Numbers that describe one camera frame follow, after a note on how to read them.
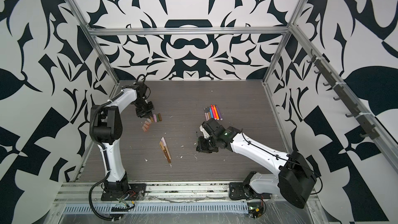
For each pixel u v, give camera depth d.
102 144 0.56
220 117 1.00
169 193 0.76
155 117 0.99
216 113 1.02
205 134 0.72
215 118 0.99
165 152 0.86
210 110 1.02
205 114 1.02
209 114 1.02
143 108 0.82
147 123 0.97
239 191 0.74
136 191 0.74
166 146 0.87
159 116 1.00
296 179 0.41
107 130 0.56
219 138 0.61
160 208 0.65
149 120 0.97
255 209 0.71
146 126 0.96
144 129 0.94
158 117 0.99
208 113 1.02
